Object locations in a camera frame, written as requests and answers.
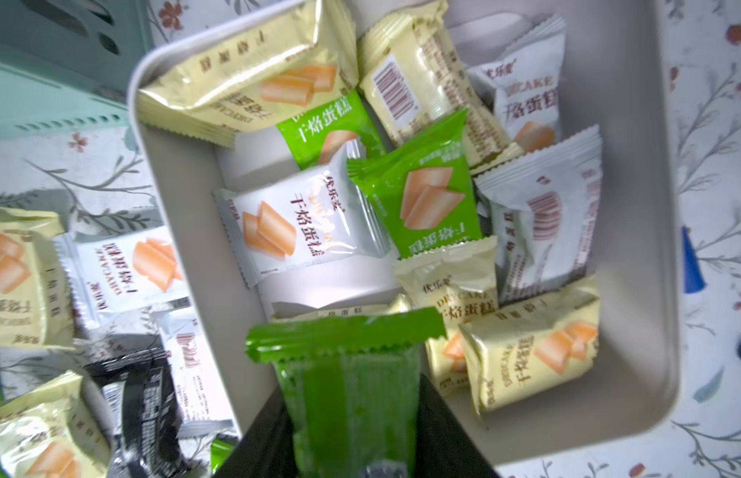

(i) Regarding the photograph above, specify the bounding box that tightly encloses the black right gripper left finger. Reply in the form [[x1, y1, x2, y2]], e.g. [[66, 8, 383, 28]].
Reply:
[[213, 388, 299, 478]]

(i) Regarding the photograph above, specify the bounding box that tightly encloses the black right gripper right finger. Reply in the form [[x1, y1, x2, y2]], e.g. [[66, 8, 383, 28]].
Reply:
[[414, 374, 501, 478]]

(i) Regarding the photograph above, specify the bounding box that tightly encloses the green cookie packet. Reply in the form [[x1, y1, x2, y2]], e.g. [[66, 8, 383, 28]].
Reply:
[[246, 308, 445, 477], [210, 435, 239, 475], [277, 91, 387, 170], [348, 110, 483, 259]]

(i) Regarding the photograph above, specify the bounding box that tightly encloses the pale yellow cookie packet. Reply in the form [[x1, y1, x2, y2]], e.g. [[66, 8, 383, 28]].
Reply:
[[460, 275, 601, 415]]

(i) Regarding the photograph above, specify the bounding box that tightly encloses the black cookie packet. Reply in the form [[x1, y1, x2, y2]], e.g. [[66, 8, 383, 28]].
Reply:
[[85, 348, 189, 477]]

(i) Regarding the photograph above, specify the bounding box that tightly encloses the white cookie packet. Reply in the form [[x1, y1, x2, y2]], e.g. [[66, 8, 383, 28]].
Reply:
[[214, 151, 389, 288]]

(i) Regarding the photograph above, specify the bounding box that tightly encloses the clear cookie packet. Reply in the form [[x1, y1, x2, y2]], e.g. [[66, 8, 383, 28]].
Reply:
[[53, 225, 189, 331]]

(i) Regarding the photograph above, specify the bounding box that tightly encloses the small yellow cookie packet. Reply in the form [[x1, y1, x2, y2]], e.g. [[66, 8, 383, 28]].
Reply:
[[0, 208, 75, 350]]

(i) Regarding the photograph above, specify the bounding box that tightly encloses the white plastic storage box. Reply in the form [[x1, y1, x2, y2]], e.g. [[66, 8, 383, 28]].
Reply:
[[131, 1, 684, 466]]

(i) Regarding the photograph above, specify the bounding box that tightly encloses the mint green file organizer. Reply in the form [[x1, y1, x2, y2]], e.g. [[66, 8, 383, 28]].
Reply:
[[0, 1, 153, 139]]

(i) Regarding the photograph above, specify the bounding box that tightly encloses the blue capped pen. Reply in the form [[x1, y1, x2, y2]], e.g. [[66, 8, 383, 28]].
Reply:
[[681, 226, 706, 294]]

